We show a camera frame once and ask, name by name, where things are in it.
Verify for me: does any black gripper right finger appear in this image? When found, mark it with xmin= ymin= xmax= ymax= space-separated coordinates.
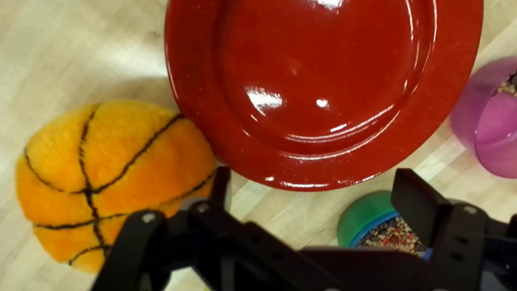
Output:
xmin=389 ymin=167 xmax=517 ymax=291

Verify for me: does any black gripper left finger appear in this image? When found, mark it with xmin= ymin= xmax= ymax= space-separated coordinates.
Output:
xmin=90 ymin=167 xmax=287 ymax=291

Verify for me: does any bean and seed mix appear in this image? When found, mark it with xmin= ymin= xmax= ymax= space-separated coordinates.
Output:
xmin=357 ymin=216 xmax=429 ymax=259

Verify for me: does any blue bowl with green rim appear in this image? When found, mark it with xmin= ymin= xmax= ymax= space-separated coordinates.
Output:
xmin=336 ymin=190 xmax=436 ymax=263

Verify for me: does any orange plush basketball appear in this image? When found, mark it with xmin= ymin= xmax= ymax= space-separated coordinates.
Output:
xmin=14 ymin=99 xmax=218 ymax=276

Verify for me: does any pink plastic bowl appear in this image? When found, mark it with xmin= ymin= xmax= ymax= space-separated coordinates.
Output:
xmin=449 ymin=56 xmax=517 ymax=182

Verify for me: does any seed mix filling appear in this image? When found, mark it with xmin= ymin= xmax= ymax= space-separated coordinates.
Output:
xmin=494 ymin=72 xmax=517 ymax=101

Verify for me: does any red glossy plate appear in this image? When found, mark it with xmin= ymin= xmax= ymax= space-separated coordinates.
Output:
xmin=163 ymin=0 xmax=484 ymax=193

